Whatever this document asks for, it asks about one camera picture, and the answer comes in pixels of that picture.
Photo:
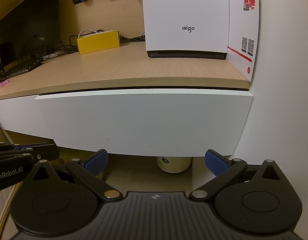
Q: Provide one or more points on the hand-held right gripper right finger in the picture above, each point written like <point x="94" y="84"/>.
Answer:
<point x="215" y="163"/>

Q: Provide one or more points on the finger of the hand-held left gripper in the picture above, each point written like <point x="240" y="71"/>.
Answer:
<point x="46" y="151"/>
<point x="14" y="158"/>

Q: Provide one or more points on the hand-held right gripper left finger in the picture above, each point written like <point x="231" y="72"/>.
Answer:
<point x="97" y="161"/>

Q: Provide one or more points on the cream round jar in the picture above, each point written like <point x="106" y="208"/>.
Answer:
<point x="174" y="166"/>

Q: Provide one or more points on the white cabinet front panel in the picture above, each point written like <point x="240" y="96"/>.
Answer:
<point x="16" y="115"/>

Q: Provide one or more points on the pink beaded item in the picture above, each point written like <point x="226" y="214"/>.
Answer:
<point x="1" y="85"/>

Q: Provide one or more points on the black keyboard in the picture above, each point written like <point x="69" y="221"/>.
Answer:
<point x="16" y="70"/>

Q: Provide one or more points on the yellow box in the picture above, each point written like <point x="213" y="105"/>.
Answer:
<point x="97" y="42"/>

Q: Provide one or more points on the black monitor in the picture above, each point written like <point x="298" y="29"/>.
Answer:
<point x="29" y="25"/>

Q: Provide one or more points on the white card with red print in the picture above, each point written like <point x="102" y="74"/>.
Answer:
<point x="241" y="22"/>

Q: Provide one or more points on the white computer case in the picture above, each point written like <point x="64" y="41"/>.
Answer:
<point x="184" y="10"/>

